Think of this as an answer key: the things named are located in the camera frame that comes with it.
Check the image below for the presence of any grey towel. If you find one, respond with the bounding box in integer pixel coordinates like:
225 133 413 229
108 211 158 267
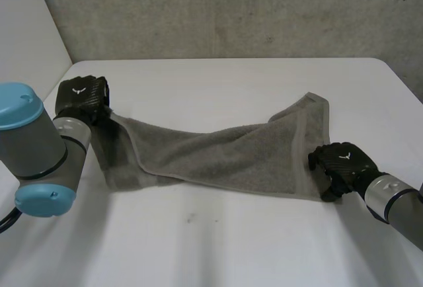
93 91 333 201

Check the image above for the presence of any black cable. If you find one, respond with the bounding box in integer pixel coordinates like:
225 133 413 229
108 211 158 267
0 210 24 235

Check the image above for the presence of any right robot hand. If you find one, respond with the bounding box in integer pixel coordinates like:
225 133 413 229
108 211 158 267
307 142 381 202

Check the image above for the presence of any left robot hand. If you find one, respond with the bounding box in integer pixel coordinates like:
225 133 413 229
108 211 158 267
54 75 112 126

